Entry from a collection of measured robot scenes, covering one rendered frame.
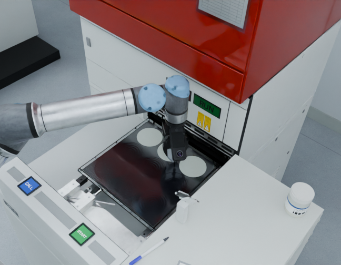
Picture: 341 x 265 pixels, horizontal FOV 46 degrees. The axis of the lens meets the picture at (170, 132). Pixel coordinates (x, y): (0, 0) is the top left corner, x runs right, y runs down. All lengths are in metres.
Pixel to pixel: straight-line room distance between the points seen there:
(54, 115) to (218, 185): 0.58
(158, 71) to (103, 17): 0.27
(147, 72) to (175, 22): 0.35
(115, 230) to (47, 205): 0.23
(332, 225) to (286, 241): 1.33
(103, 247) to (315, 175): 1.84
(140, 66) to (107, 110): 0.51
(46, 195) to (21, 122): 0.34
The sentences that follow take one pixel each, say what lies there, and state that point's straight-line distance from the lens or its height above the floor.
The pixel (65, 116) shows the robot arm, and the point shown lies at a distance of 1.09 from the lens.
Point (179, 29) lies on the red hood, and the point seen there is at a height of 1.38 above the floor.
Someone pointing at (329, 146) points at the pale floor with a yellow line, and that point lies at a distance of 3.02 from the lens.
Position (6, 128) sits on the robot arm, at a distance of 1.12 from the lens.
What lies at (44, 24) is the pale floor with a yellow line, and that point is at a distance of 4.07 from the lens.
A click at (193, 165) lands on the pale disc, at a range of 1.48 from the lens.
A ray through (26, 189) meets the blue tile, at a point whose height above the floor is 0.96.
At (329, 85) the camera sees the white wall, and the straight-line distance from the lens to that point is 2.98.
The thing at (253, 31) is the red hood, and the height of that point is 1.48.
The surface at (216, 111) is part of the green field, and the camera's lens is 1.40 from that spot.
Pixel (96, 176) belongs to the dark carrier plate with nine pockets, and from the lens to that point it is 1.45.
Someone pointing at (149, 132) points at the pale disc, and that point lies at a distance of 1.59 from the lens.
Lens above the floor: 2.04
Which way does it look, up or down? 46 degrees down
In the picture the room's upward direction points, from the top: 3 degrees clockwise
